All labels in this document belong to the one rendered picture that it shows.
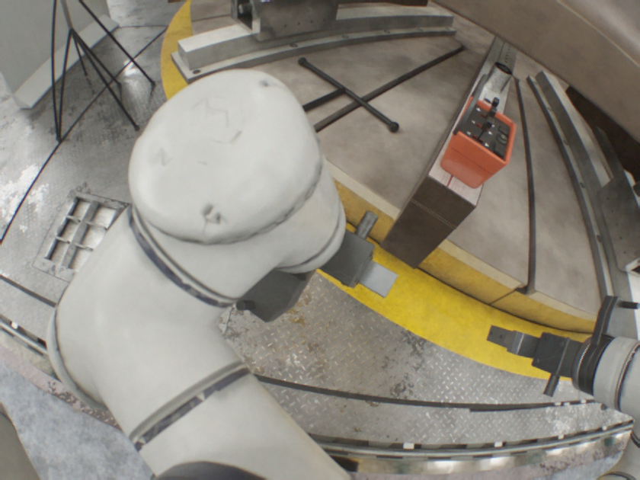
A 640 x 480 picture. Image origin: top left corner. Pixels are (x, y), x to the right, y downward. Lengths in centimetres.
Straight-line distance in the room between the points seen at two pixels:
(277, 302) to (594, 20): 139
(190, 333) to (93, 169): 170
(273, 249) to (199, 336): 6
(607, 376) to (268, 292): 38
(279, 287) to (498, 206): 122
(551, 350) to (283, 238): 37
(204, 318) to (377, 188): 103
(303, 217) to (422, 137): 131
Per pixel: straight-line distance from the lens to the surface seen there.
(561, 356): 43
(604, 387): 42
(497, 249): 128
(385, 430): 126
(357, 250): 31
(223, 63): 161
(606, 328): 44
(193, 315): 17
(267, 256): 16
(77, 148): 205
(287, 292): 28
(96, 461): 142
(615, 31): 148
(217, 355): 17
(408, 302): 135
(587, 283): 166
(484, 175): 74
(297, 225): 15
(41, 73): 298
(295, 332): 121
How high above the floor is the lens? 118
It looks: 62 degrees down
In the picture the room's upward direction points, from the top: 17 degrees clockwise
